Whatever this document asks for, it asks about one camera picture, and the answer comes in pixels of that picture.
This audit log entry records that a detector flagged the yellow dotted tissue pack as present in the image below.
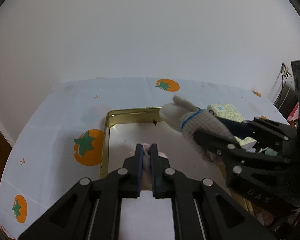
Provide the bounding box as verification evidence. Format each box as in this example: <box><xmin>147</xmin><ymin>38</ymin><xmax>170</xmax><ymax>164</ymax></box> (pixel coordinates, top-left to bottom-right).
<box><xmin>207</xmin><ymin>104</ymin><xmax>256</xmax><ymax>153</ymax></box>

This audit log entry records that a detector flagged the tomato print tablecloth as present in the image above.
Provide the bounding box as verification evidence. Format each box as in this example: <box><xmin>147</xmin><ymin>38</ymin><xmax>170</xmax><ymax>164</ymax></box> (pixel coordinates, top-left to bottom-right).
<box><xmin>0</xmin><ymin>77</ymin><xmax>286</xmax><ymax>239</ymax></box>

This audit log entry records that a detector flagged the gold metal tin box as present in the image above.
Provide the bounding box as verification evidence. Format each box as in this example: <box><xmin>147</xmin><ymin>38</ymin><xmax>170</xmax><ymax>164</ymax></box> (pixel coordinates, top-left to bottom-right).
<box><xmin>100</xmin><ymin>107</ymin><xmax>254</xmax><ymax>215</ymax></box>

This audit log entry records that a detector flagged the pink scrunched cloth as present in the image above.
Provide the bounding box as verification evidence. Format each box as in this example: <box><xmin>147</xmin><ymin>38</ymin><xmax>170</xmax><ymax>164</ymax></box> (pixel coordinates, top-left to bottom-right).
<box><xmin>128</xmin><ymin>142</ymin><xmax>170</xmax><ymax>192</ymax></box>

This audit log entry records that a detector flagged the white knit glove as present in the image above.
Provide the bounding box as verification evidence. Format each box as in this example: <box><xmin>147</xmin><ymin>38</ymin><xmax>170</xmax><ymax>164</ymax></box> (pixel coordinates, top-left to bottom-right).
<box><xmin>159</xmin><ymin>95</ymin><xmax>235</xmax><ymax>165</ymax></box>

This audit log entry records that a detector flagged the wall power outlet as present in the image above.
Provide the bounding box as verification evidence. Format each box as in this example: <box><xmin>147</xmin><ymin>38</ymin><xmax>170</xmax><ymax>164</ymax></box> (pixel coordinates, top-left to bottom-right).
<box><xmin>281</xmin><ymin>63</ymin><xmax>290</xmax><ymax>76</ymax></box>

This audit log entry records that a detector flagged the light blue plush keychain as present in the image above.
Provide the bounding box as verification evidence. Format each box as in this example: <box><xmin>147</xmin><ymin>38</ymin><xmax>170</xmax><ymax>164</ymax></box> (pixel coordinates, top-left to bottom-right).
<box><xmin>264</xmin><ymin>148</ymin><xmax>277</xmax><ymax>157</ymax></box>

